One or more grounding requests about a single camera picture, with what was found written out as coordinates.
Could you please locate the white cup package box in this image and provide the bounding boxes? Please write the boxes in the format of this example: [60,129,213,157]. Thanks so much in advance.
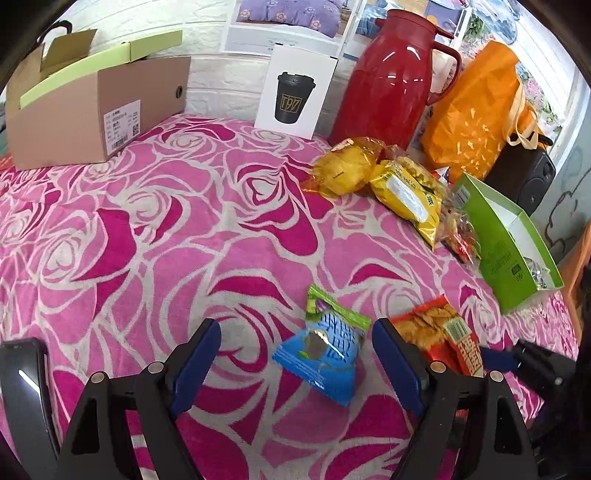
[254,45,341,139]

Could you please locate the black speaker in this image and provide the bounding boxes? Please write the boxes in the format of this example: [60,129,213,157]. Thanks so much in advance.
[482,134,557,217]

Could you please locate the black phone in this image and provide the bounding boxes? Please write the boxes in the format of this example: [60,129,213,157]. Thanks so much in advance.
[0,338,61,462]

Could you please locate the brown cardboard box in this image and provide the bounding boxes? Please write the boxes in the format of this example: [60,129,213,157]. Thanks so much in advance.
[4,28,192,171]

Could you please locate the small red candy packet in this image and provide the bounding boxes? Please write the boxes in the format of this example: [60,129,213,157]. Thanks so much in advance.
[436,203,483,265]

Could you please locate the orange cloth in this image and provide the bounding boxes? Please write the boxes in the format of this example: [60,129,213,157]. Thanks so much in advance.
[570,231,591,324]

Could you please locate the yellow chip packet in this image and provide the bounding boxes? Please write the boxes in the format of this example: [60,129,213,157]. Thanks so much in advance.
[369,157,448,250]

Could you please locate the orange tote bag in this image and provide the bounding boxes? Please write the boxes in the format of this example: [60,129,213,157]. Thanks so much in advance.
[421,41,541,181]

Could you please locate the orange chips packet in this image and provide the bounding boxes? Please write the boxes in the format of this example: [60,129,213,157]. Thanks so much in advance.
[390,295,485,377]

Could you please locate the red thermos jug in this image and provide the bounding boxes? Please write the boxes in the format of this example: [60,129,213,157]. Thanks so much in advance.
[329,8,462,151]

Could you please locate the green cardboard box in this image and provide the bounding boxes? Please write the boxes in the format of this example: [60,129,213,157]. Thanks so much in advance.
[455,173,565,315]

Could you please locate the yellow bread packet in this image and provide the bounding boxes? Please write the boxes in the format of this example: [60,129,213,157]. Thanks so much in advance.
[302,136,386,198]

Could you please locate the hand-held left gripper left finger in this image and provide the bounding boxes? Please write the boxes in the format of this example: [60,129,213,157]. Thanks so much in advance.
[55,318,222,480]

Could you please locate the bedding wall poster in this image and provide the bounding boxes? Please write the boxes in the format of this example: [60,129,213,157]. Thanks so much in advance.
[221,0,365,58]

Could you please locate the pink rose blanket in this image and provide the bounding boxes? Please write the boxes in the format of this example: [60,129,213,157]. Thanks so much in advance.
[0,113,583,480]

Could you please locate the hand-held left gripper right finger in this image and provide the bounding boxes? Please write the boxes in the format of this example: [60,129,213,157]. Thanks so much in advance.
[372,318,541,480]

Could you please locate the light green box lid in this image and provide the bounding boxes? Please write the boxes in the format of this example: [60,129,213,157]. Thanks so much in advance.
[21,30,184,109]

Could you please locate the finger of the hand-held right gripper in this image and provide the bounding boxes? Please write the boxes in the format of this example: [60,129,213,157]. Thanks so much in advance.
[480,346,525,373]

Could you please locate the silver snack packet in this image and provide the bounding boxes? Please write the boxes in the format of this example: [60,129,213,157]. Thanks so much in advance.
[519,256,552,289]

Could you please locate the blue snack packet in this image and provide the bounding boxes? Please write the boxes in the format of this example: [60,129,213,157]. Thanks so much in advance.
[272,284,372,407]

